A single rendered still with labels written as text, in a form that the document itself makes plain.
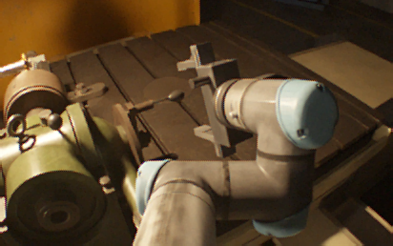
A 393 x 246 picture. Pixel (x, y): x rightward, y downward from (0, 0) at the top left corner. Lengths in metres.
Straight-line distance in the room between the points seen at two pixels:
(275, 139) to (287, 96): 0.05
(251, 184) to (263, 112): 0.08
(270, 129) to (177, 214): 0.15
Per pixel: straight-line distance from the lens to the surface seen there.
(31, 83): 0.81
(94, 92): 1.24
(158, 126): 1.03
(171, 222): 0.26
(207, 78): 0.46
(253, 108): 0.37
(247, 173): 0.36
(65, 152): 0.57
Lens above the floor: 1.63
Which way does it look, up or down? 36 degrees down
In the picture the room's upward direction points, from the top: 2 degrees counter-clockwise
